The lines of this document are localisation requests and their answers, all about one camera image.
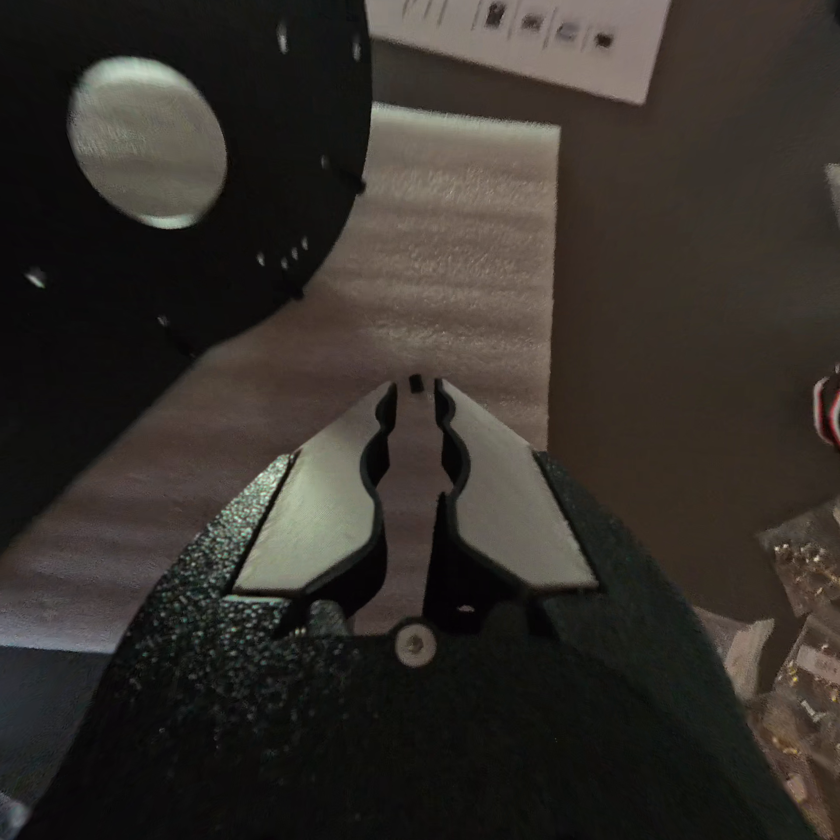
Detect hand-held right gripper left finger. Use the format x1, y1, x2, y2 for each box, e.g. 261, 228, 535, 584
231, 381, 400, 618

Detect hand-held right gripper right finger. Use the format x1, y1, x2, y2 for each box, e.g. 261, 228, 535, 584
425, 377, 599, 622

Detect black metal chassis plate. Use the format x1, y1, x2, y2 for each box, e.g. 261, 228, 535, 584
0, 0, 374, 555

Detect white foam sheet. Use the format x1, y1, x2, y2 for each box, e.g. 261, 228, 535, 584
0, 56, 562, 652

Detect scattered small screw bags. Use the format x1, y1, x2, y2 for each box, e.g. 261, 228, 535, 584
696, 495, 840, 840

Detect printed instruction leaflet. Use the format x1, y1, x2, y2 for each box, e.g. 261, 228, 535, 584
364, 0, 673, 106

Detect red white servo cable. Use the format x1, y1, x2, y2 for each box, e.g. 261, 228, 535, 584
812, 361, 840, 454

